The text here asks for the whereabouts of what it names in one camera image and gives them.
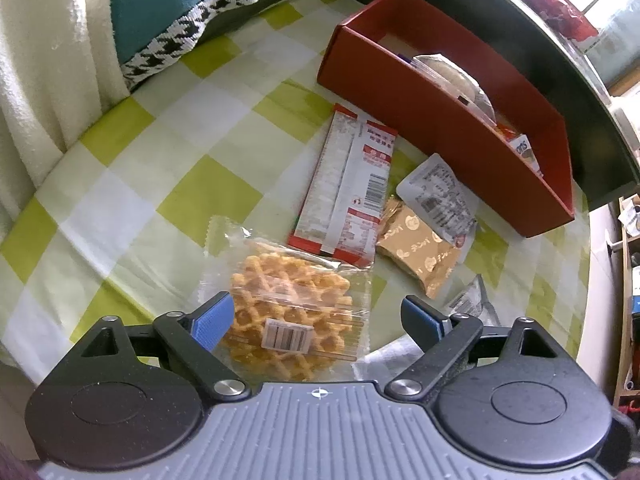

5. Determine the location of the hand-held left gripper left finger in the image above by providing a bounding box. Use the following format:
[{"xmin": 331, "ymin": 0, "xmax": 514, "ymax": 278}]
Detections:
[{"xmin": 80, "ymin": 291, "xmax": 251, "ymax": 403}]

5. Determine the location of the gold snack packet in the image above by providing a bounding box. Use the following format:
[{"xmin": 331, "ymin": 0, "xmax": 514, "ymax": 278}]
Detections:
[{"xmin": 375, "ymin": 197, "xmax": 463, "ymax": 300}]

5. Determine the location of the white fluffy blanket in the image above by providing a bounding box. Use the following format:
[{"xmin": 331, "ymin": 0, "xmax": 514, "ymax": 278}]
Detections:
[{"xmin": 0, "ymin": 0, "xmax": 131, "ymax": 231}]

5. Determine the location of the red box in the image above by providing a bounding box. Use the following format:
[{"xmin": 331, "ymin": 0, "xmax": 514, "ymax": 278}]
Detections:
[{"xmin": 316, "ymin": 0, "xmax": 576, "ymax": 238}]

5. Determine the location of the dark maroon clothing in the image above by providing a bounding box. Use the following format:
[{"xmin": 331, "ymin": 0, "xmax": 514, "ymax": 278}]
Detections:
[{"xmin": 0, "ymin": 442, "xmax": 38, "ymax": 480}]

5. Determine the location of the silver grey snack packet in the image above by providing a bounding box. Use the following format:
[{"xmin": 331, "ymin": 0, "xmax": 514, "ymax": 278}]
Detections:
[{"xmin": 396, "ymin": 153, "xmax": 478, "ymax": 248}]

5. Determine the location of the wooden shelf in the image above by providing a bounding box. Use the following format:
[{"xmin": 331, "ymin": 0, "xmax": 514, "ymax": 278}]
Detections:
[{"xmin": 607, "ymin": 195, "xmax": 640, "ymax": 411}]

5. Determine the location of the teal blanket with houndstooth trim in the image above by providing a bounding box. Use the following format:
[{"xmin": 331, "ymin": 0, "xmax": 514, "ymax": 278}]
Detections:
[{"xmin": 109, "ymin": 0, "xmax": 328, "ymax": 93}]

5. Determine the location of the red bag of fruit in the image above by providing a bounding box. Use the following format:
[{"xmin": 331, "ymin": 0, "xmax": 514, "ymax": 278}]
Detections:
[{"xmin": 520, "ymin": 0, "xmax": 601, "ymax": 43}]

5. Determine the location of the long white red snack packet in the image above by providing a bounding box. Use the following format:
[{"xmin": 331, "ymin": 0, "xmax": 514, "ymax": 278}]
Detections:
[{"xmin": 287, "ymin": 103, "xmax": 398, "ymax": 268}]

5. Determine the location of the red yellow gummy packet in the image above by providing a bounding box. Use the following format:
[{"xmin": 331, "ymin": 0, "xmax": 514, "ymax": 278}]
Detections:
[{"xmin": 492, "ymin": 120, "xmax": 521, "ymax": 143}]

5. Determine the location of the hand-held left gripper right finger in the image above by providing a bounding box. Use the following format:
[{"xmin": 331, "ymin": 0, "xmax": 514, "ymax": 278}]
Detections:
[{"xmin": 384, "ymin": 295, "xmax": 568, "ymax": 403}]

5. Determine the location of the waffle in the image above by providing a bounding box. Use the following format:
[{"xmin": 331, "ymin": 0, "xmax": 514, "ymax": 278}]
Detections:
[{"xmin": 197, "ymin": 215, "xmax": 373, "ymax": 383}]

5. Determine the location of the round white cake packet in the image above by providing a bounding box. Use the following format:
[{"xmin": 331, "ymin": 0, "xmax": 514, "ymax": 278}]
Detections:
[{"xmin": 411, "ymin": 52, "xmax": 498, "ymax": 123}]

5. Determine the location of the grey wafer packet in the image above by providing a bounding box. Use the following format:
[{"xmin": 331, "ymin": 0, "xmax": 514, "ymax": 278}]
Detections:
[{"xmin": 512, "ymin": 132, "xmax": 543, "ymax": 176}]

